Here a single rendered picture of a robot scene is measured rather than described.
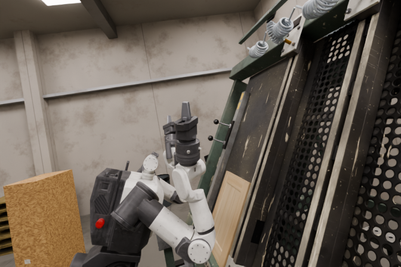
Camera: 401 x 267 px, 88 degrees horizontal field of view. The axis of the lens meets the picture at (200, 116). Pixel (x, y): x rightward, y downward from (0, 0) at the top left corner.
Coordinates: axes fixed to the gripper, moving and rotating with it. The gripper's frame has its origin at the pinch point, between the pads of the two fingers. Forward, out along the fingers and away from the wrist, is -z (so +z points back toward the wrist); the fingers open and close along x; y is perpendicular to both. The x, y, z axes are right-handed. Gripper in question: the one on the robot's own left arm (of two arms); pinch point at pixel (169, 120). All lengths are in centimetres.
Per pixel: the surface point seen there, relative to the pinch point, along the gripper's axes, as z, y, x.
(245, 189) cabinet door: 49, -5, 46
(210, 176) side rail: 40, -37, -6
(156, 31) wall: -308, -161, -223
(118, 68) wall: -231, -102, -298
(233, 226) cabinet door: 64, -2, 37
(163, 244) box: 79, -7, -31
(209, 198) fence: 54, -19, 7
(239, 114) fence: 3.2, -34.0, 33.2
